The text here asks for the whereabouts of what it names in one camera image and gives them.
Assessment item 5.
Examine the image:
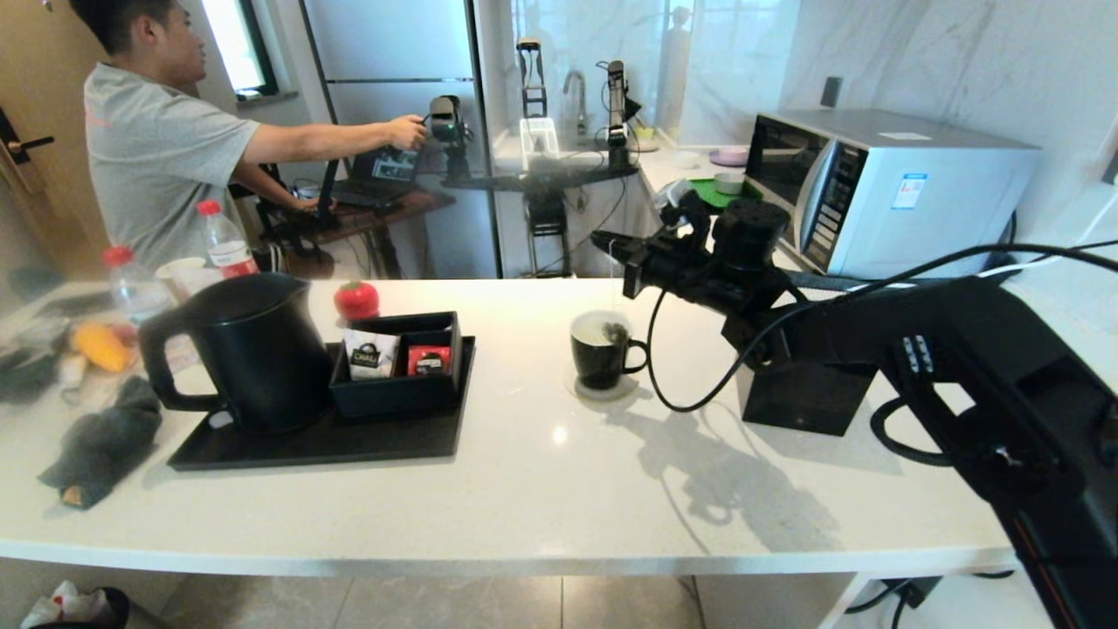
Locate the white packet with black logo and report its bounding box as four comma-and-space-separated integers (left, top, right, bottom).
343, 329, 399, 381

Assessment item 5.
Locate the black mug white inside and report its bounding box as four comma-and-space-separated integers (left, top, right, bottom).
569, 310, 650, 391

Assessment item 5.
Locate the translucent tea bag with string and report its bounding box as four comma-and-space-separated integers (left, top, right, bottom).
597, 249, 631, 347

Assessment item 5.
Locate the black power strip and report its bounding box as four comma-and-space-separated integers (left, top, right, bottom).
782, 269, 883, 294

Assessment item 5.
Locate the black plug and cable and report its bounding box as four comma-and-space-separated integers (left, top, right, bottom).
843, 572, 1018, 629

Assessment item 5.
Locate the green tray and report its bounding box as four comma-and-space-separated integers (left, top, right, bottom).
686, 177, 754, 211

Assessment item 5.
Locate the black laptop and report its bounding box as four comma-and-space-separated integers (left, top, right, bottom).
336, 144, 424, 208

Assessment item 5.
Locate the black electric kettle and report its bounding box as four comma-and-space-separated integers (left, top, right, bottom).
137, 272, 335, 436

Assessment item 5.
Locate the black tissue box white lid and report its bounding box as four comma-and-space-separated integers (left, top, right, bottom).
740, 360, 880, 437

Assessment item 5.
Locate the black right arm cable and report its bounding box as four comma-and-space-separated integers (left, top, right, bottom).
645, 242, 1118, 413

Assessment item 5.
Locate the red snack packet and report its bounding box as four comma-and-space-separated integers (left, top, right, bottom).
406, 346, 452, 377

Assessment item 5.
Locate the paper cup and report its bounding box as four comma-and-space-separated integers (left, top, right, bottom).
155, 256, 221, 300

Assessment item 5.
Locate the chrome faucet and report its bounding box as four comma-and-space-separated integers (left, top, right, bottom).
562, 70, 589, 134

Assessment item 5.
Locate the orange corn toy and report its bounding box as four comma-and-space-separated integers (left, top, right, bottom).
72, 323, 135, 374

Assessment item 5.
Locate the bin with white rubbish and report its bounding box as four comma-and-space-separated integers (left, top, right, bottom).
19, 581, 132, 629

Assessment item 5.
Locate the round pale coaster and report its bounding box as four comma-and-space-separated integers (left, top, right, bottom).
563, 371, 639, 403

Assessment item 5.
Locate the dark framed window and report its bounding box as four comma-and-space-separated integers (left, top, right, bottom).
199, 0, 280, 101

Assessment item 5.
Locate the dark grey cloth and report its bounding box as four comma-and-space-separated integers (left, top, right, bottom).
38, 377, 164, 511

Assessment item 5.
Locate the black rectangular serving tray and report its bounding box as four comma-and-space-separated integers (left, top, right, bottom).
168, 336, 478, 473

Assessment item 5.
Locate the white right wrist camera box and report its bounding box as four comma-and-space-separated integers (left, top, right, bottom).
653, 178, 701, 212

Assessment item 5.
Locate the silver microwave oven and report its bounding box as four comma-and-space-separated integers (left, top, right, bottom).
741, 108, 1042, 280

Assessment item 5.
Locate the red tomato shaped timer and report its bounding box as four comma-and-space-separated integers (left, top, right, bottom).
333, 280, 381, 321

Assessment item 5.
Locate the black door handle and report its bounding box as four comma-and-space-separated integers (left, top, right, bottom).
0, 109, 55, 167

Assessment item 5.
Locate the clear water bottle red cap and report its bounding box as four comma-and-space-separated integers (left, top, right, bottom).
195, 199, 259, 280

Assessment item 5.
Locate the man in grey t-shirt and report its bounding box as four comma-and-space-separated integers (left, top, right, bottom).
68, 0, 429, 273

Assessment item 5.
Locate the black upright bracket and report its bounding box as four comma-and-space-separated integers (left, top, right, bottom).
515, 36, 549, 119

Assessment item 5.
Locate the brown wooden desk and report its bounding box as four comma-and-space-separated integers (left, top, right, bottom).
301, 188, 455, 279

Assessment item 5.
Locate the red label water bottle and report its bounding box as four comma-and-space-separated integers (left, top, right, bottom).
102, 245, 177, 326

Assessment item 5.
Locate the black compartment box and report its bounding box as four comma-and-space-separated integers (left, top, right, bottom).
329, 311, 464, 419

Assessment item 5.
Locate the black white robot joint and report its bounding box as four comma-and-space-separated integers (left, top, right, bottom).
597, 59, 644, 169

